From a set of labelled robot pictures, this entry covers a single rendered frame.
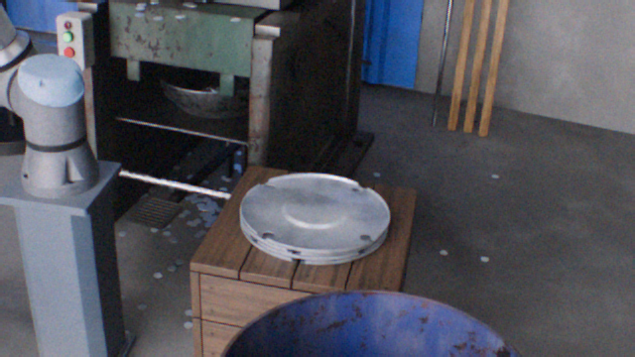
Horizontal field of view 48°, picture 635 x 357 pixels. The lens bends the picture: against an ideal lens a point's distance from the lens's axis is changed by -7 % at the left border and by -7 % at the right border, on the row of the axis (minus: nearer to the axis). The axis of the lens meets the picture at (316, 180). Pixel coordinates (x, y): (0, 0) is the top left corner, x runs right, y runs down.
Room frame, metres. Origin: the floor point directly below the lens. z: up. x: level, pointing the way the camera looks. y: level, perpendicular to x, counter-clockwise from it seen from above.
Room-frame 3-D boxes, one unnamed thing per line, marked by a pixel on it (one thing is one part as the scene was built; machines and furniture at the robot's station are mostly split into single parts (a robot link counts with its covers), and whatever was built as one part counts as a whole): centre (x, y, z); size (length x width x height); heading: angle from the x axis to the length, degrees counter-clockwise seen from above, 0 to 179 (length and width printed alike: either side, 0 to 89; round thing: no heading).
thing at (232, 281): (1.29, 0.00, 0.18); 0.40 x 0.38 x 0.35; 171
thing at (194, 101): (1.95, 0.29, 0.36); 0.34 x 0.34 x 0.10
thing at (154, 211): (1.82, 0.33, 0.14); 0.59 x 0.10 x 0.05; 164
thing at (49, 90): (1.22, 0.49, 0.62); 0.13 x 0.12 x 0.14; 49
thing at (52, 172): (1.22, 0.49, 0.50); 0.15 x 0.15 x 0.10
